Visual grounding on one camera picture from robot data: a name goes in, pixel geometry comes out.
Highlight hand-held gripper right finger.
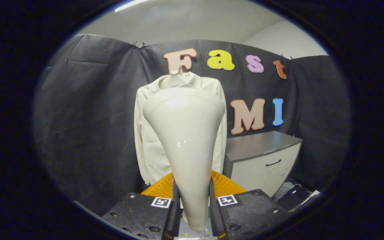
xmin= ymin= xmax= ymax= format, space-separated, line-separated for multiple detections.
xmin=209 ymin=170 xmax=291 ymax=240

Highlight white paper sheet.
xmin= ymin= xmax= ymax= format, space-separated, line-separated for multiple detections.
xmin=289 ymin=190 xmax=321 ymax=212

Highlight white garment steamer head with hose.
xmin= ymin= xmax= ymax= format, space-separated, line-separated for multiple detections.
xmin=142 ymin=87 xmax=226 ymax=234

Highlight cream button shirt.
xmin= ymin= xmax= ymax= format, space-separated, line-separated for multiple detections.
xmin=134 ymin=72 xmax=228 ymax=186

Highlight cream plastic hanger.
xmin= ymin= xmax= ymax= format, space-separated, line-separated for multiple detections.
xmin=159 ymin=65 xmax=193 ymax=90

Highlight black box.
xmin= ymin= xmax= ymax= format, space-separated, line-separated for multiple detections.
xmin=277 ymin=185 xmax=310 ymax=211

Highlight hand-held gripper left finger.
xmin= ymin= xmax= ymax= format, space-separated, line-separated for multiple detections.
xmin=102 ymin=172 xmax=182 ymax=240

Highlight white cabinet with grey top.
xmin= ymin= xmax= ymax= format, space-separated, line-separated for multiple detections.
xmin=223 ymin=131 xmax=303 ymax=197

